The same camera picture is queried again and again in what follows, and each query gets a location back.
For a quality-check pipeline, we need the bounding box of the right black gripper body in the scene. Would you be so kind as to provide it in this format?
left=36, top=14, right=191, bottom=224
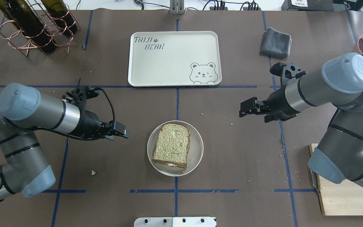
left=260, top=90, right=297, bottom=123

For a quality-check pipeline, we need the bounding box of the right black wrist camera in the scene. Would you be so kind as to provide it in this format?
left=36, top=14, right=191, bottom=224
left=269, top=62, right=307, bottom=87

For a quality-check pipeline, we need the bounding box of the copper wire bottle rack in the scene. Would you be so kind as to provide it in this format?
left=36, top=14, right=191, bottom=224
left=0, top=0, right=80, bottom=56

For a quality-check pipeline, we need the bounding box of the aluminium frame post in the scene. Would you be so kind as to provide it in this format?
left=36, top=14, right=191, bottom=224
left=170, top=0, right=186, bottom=15

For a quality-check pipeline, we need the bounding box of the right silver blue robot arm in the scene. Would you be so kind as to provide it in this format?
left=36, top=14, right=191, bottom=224
left=239, top=53, right=363, bottom=187

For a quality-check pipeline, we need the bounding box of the white camera stand post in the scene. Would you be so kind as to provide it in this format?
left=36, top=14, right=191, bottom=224
left=134, top=217, right=217, bottom=227

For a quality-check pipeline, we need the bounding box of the black power strip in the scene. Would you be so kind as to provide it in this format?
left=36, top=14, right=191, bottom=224
left=203, top=0, right=261, bottom=11

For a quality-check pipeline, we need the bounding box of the fried egg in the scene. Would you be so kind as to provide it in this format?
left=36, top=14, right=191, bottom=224
left=166, top=163, right=184, bottom=169

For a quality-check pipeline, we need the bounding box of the white round plate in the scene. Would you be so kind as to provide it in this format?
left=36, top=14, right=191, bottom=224
left=147, top=120, right=204, bottom=177

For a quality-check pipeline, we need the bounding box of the wooden cutting board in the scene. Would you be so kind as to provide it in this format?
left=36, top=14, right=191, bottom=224
left=308, top=143, right=363, bottom=216

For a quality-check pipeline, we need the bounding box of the black box device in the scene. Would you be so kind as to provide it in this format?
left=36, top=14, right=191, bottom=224
left=281, top=0, right=334, bottom=12

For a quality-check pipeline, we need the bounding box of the cream bear tray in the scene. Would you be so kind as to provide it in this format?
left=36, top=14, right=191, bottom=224
left=128, top=31, right=222, bottom=87

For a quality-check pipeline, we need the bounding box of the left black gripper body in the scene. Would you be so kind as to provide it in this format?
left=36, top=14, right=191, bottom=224
left=79, top=110, right=117, bottom=141

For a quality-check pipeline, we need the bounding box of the dark green wine bottle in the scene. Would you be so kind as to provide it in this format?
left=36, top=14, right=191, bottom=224
left=0, top=0, right=56, bottom=54

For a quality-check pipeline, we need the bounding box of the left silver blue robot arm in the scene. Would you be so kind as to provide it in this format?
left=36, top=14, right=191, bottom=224
left=0, top=83, right=130, bottom=202

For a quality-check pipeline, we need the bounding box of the grey folded cloth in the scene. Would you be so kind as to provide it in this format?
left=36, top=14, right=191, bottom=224
left=260, top=27, right=291, bottom=59

